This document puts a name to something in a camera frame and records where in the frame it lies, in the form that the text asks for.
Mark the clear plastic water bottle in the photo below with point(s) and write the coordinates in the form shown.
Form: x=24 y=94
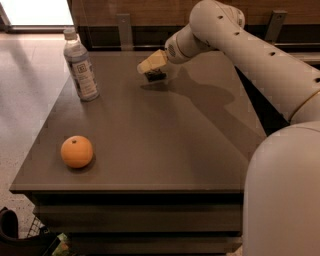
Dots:
x=80 y=66

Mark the grey drawer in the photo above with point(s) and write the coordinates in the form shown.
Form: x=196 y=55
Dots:
x=156 y=245
x=141 y=218

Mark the right metal bracket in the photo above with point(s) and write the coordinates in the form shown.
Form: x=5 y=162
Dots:
x=275 y=25

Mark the lower grey drawer front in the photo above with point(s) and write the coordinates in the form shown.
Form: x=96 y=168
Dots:
x=156 y=245

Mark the black rxbar chocolate bar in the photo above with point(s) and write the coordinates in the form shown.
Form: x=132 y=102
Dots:
x=155 y=75

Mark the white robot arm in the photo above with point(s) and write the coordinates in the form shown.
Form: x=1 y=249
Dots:
x=281 y=209

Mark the green snack packet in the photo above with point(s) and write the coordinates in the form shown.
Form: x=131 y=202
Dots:
x=64 y=247

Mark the left metal bracket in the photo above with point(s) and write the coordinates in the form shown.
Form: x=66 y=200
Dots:
x=125 y=31

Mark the upper grey drawer front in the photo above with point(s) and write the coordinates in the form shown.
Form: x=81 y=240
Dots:
x=141 y=218

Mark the metal bracket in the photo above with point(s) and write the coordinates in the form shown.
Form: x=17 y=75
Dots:
x=275 y=25
x=125 y=31

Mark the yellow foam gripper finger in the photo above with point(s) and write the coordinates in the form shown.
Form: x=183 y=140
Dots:
x=153 y=62

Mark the orange fruit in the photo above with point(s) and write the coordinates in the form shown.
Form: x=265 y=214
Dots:
x=77 y=152

